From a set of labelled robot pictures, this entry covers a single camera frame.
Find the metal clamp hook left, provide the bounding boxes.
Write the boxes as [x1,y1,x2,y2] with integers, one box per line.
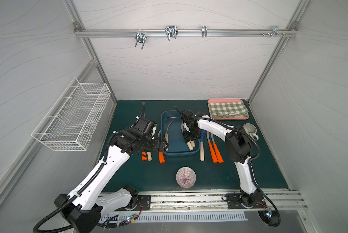
[135,32,147,49]

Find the purple striped bowl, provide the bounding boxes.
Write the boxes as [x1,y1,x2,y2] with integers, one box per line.
[176,167,197,188]

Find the orange sickle beside box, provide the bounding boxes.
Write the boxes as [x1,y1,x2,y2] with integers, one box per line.
[158,152,165,163]

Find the orange sickle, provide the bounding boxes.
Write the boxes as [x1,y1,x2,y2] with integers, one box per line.
[158,152,165,163]
[211,134,224,163]
[207,132,218,163]
[141,151,148,161]

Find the pink tray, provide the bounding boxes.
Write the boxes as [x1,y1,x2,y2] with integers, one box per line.
[207,99,249,120]

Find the aluminium crossbar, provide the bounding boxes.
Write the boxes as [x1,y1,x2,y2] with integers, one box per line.
[75,28,299,38]

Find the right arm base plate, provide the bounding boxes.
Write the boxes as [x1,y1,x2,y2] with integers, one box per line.
[222,192,266,209]

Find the small metal ring hook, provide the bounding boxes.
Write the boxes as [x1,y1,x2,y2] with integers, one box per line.
[202,26,207,38]

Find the striped ceramic mug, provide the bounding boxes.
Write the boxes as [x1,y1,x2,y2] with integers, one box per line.
[242,123,259,141]

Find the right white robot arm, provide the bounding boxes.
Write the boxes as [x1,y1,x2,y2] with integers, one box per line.
[176,108,281,227]

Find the slotted cable duct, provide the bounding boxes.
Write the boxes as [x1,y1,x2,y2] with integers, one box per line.
[99,212,248,224]

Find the green checkered cloth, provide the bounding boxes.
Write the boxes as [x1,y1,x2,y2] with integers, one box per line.
[208,102,249,118]

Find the blue plastic storage box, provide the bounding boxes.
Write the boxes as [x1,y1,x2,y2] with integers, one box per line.
[160,110,200,157]

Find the metal U-bolt hook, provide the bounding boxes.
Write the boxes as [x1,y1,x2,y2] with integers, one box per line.
[165,26,178,41]

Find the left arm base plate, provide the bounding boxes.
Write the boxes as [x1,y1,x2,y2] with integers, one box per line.
[122,195,152,211]

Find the metal bracket hook right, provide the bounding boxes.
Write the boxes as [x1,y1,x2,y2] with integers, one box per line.
[261,26,287,38]

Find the aluminium front rail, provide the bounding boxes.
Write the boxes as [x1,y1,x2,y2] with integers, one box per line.
[98,189,308,213]

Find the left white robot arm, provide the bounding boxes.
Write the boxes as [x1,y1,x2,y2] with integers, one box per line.
[33,105,169,233]

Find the white wire basket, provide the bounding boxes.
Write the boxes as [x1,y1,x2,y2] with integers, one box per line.
[31,78,111,151]

